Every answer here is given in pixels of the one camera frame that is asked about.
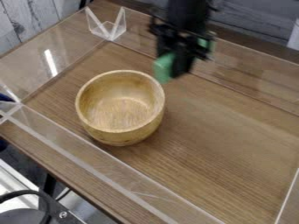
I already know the black metal bracket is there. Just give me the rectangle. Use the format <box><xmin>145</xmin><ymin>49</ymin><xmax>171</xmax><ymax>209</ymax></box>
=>
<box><xmin>39</xmin><ymin>198</ymin><xmax>87</xmax><ymax>224</ymax></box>

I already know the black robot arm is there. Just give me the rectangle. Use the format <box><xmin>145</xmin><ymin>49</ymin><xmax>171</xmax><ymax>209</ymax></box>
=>
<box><xmin>149</xmin><ymin>0</ymin><xmax>218</xmax><ymax>83</ymax></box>

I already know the black cable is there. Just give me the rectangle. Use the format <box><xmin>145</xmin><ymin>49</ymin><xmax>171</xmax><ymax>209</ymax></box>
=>
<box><xmin>0</xmin><ymin>189</ymin><xmax>54</xmax><ymax>224</ymax></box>

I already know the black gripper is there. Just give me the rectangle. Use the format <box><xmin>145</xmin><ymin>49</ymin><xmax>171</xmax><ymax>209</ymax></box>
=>
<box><xmin>149</xmin><ymin>17</ymin><xmax>217</xmax><ymax>78</ymax></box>

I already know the light wooden bowl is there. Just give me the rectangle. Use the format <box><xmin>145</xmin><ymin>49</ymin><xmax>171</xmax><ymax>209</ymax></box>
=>
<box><xmin>75</xmin><ymin>70</ymin><xmax>166</xmax><ymax>146</ymax></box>

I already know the green rectangular block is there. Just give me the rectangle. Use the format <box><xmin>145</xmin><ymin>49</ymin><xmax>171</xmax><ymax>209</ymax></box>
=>
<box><xmin>154</xmin><ymin>38</ymin><xmax>215</xmax><ymax>84</ymax></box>

